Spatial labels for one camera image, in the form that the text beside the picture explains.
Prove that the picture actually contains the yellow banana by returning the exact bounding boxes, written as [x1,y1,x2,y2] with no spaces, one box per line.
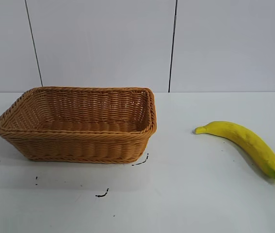
[194,120,275,182]

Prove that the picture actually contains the tan wicker rectangular basket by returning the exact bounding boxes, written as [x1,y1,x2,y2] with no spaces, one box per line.
[0,86,157,164]

